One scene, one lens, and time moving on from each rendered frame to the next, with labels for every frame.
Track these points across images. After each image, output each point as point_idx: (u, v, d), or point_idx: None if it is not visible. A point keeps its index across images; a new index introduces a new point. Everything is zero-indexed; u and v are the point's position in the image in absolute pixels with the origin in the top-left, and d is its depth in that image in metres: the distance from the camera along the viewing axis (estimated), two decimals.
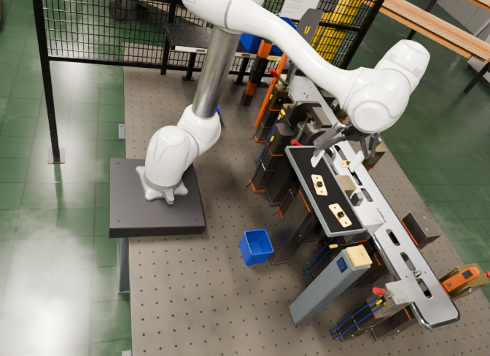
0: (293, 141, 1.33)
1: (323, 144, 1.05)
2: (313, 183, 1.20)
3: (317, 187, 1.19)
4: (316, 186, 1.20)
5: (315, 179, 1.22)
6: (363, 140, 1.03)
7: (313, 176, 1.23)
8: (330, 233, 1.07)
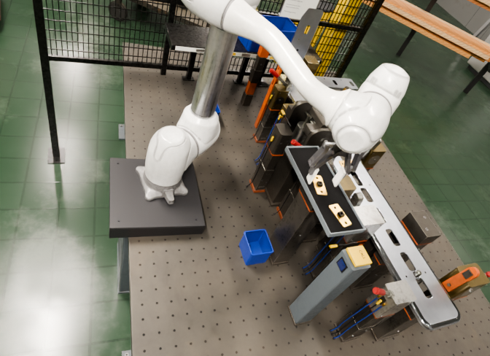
0: (293, 141, 1.33)
1: (316, 163, 1.12)
2: (313, 183, 1.20)
3: (317, 187, 1.19)
4: (316, 186, 1.20)
5: (315, 179, 1.22)
6: (350, 155, 1.09)
7: None
8: (330, 233, 1.07)
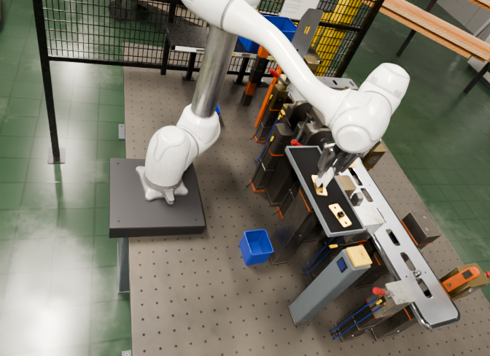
0: (293, 141, 1.33)
1: (324, 167, 1.13)
2: (313, 183, 1.20)
3: (317, 187, 1.19)
4: (316, 186, 1.20)
5: (315, 179, 1.22)
6: (348, 156, 1.09)
7: (313, 176, 1.23)
8: (330, 233, 1.07)
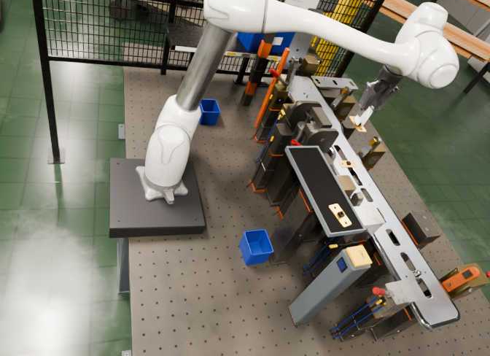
0: (293, 141, 1.33)
1: (364, 105, 1.28)
2: (353, 122, 1.35)
3: (356, 125, 1.34)
4: (355, 125, 1.34)
5: (353, 119, 1.36)
6: (386, 92, 1.24)
7: (351, 117, 1.37)
8: (330, 233, 1.07)
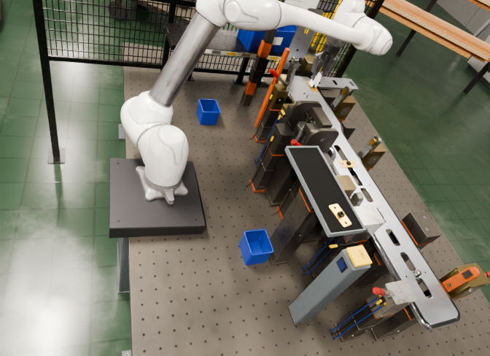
0: (293, 141, 1.33)
1: (316, 71, 1.74)
2: (308, 85, 1.81)
3: (311, 87, 1.80)
4: (310, 87, 1.81)
5: (308, 83, 1.83)
6: (330, 60, 1.70)
7: (307, 81, 1.83)
8: (330, 233, 1.07)
